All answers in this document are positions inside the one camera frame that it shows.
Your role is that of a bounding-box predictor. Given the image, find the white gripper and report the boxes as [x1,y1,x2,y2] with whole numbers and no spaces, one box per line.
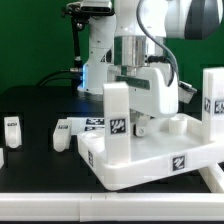
[107,64,178,137]

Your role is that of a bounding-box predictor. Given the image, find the white desk tabletop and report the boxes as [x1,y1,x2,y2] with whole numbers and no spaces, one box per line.
[78,114,224,191]

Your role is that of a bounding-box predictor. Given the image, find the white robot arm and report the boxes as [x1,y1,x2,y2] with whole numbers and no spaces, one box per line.
[79,0,223,136]

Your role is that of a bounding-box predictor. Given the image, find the white L-shaped obstacle fence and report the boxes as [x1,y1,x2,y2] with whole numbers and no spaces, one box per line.
[0,163,224,222]

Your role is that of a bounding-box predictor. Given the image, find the white block at left edge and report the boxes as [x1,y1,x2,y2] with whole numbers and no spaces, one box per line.
[0,148,4,169]

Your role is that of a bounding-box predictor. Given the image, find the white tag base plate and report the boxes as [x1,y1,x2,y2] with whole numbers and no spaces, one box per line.
[68,117,104,135]

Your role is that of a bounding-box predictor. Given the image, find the black cables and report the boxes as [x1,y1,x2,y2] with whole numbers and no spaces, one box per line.
[35,0,180,88]

